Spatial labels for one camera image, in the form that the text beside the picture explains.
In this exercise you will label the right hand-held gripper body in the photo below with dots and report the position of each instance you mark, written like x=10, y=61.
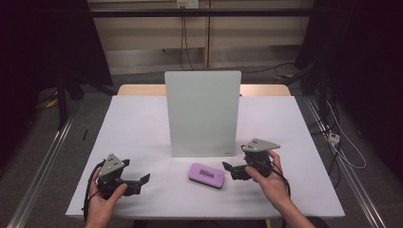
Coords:
x=258, y=158

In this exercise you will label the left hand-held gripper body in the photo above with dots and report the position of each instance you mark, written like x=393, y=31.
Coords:
x=111, y=180

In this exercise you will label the purple whiteboard eraser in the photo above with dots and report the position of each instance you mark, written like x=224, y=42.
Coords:
x=206, y=175

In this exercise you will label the white whiteboard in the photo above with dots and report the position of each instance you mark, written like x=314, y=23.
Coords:
x=202, y=114

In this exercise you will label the person's left hand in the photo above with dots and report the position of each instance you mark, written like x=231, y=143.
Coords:
x=103, y=207

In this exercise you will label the person's right hand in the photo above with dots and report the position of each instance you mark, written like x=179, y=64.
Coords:
x=272, y=186

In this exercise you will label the white table cover sheet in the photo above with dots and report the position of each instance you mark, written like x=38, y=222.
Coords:
x=142, y=126

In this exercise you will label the black pen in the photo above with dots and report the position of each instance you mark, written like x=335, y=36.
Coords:
x=85, y=135

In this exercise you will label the wooden table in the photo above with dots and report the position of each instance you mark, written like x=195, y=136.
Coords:
x=266, y=90

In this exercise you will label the white power adapter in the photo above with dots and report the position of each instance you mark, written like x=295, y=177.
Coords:
x=333, y=138

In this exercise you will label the black metal stand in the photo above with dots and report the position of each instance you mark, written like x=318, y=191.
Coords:
x=61, y=98

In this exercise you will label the black horizontal bar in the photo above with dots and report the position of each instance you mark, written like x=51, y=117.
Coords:
x=190, y=12

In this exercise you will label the metal floor rail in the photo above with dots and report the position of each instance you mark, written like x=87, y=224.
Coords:
x=348, y=177
x=41, y=171

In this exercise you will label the white wall socket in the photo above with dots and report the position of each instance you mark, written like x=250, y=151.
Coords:
x=187, y=3

